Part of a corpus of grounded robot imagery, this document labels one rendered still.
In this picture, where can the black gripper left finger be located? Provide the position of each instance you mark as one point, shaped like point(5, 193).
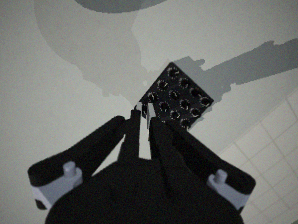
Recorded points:
point(54, 176)

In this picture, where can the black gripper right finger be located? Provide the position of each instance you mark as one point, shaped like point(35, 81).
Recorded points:
point(164, 138)

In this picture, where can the black knob box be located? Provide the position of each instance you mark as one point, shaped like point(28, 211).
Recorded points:
point(171, 97)

